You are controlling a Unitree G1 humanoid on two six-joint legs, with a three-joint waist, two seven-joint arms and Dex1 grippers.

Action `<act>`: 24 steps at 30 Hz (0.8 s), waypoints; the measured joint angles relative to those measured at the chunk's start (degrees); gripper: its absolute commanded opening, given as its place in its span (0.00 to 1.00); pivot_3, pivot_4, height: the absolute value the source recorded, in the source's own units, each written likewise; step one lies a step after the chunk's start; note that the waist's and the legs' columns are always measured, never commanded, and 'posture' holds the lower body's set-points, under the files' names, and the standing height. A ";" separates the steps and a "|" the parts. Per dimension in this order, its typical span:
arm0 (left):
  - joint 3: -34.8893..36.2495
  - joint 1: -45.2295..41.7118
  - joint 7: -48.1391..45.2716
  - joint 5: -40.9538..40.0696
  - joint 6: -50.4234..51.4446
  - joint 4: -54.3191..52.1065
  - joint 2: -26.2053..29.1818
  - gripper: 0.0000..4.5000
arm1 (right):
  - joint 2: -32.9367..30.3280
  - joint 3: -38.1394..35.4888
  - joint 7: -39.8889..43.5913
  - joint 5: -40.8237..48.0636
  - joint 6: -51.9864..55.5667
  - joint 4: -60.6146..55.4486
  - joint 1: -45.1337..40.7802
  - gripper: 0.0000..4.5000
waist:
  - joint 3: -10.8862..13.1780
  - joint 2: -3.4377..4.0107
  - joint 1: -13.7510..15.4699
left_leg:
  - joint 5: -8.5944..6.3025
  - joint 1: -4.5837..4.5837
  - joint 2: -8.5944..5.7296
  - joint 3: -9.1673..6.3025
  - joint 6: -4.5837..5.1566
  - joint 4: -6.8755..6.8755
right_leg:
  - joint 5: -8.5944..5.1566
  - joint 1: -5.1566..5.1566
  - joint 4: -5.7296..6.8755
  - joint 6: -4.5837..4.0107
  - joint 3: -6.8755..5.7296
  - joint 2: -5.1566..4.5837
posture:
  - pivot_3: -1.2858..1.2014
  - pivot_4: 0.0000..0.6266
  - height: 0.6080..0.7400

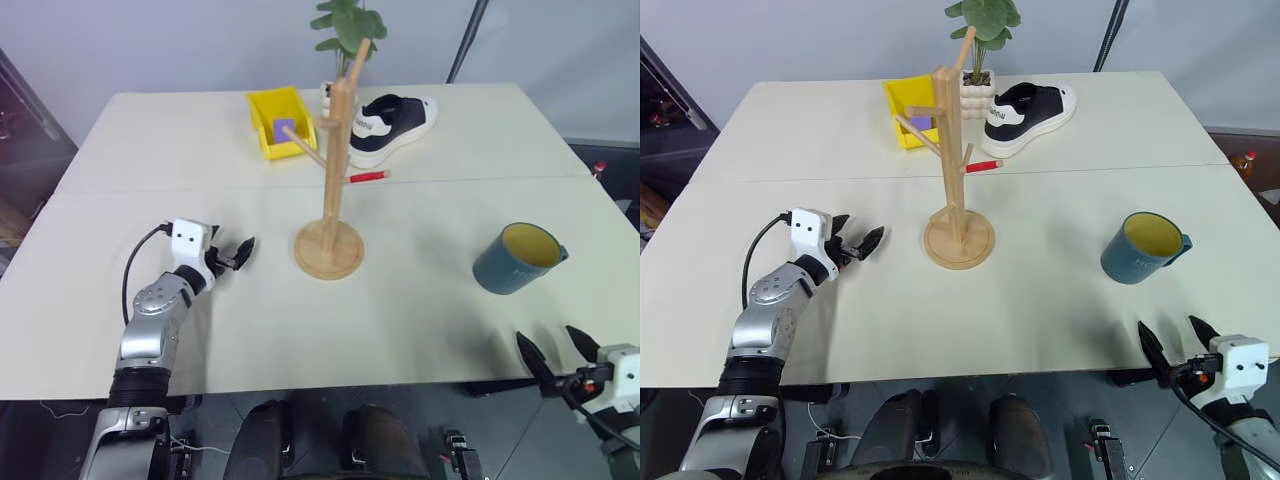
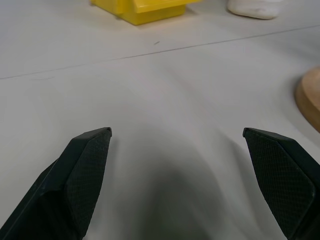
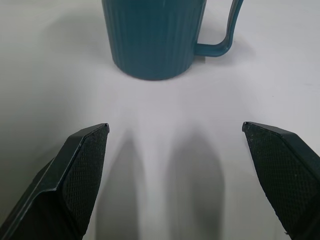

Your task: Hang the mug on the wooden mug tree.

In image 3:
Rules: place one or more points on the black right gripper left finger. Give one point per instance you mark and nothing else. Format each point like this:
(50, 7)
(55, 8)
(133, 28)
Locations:
(67, 185)

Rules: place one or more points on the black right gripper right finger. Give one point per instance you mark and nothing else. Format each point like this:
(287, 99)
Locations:
(287, 172)

